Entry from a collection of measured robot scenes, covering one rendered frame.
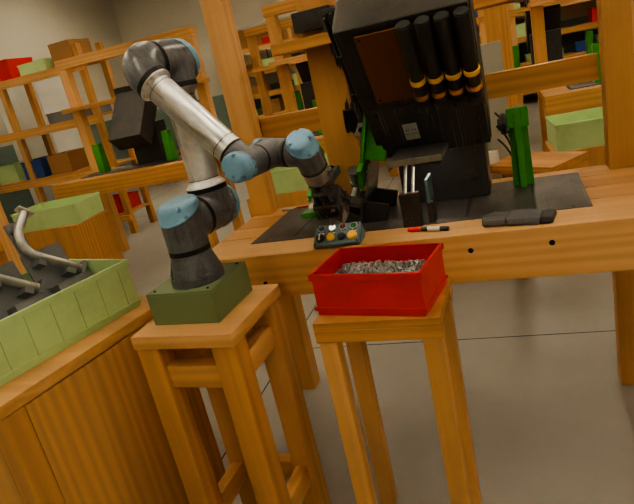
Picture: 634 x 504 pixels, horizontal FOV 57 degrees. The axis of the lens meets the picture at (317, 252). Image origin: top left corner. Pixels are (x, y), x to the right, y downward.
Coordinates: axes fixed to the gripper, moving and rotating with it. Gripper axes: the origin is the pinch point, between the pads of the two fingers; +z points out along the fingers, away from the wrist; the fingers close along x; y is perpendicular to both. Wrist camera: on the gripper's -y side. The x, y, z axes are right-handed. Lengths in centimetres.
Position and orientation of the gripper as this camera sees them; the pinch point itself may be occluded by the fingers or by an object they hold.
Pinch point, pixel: (342, 217)
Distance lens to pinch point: 171.6
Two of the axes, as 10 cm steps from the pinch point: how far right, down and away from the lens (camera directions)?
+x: 9.3, -1.0, -3.5
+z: 3.4, 5.6, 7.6
